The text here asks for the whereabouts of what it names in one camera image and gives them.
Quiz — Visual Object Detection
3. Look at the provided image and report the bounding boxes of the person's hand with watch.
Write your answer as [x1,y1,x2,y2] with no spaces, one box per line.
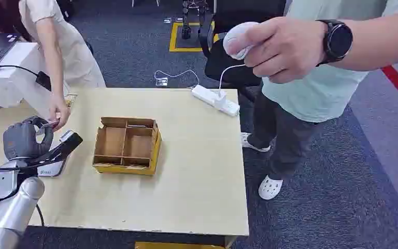
[225,16,328,85]

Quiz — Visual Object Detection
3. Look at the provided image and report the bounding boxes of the person's hand holding card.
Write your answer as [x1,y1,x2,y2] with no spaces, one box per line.
[47,93,72,132]

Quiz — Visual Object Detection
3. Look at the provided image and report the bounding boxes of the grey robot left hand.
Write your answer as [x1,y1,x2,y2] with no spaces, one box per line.
[2,116,55,161]

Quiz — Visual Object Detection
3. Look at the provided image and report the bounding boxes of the small printed card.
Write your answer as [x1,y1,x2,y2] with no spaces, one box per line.
[36,120,61,135]

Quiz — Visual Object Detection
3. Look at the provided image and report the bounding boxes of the white rounded handheld device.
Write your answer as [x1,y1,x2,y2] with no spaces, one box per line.
[222,21,261,61]

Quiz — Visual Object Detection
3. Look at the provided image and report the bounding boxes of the person in pale green shirt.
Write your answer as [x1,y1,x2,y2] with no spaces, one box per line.
[240,0,398,201]

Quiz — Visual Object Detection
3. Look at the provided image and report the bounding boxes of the white side table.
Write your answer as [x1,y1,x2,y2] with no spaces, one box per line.
[0,41,70,118]

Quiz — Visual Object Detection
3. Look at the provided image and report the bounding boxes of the black wrist watch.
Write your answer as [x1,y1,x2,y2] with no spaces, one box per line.
[317,19,354,66]

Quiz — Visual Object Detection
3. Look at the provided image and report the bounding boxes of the black office chair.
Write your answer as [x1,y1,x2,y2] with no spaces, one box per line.
[197,0,288,104]

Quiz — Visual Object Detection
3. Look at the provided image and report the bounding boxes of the person in cream clothing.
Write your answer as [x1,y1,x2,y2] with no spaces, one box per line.
[18,0,107,132]

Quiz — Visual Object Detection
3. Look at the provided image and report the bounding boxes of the wooden compartment card box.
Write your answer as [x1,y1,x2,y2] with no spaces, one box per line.
[92,116,162,176]

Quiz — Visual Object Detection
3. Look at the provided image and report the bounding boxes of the white charger plug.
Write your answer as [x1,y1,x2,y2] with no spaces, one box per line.
[214,89,228,108]

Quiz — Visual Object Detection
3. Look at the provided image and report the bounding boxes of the white power strip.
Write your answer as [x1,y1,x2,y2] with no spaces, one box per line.
[190,84,240,118]

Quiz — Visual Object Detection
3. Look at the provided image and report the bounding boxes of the white perforated shoe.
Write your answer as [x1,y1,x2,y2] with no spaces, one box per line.
[240,132,272,153]
[258,175,284,201]

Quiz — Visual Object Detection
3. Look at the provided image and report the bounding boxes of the black robot legs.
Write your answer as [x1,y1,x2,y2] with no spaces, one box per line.
[181,0,209,40]

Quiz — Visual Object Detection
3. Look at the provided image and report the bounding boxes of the yellow floor tape square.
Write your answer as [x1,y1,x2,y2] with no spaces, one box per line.
[168,21,220,53]

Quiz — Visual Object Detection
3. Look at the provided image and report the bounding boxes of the yellow box under desk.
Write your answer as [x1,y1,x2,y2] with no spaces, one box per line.
[134,241,226,249]

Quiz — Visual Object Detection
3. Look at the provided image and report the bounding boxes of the black power adapter with cable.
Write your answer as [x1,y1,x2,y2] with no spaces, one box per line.
[0,64,53,92]

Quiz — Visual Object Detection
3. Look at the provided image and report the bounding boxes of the thin white charger cable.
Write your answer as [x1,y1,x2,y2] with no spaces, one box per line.
[218,64,247,92]

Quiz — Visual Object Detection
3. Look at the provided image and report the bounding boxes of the white floor cable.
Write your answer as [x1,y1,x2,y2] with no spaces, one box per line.
[153,69,201,89]

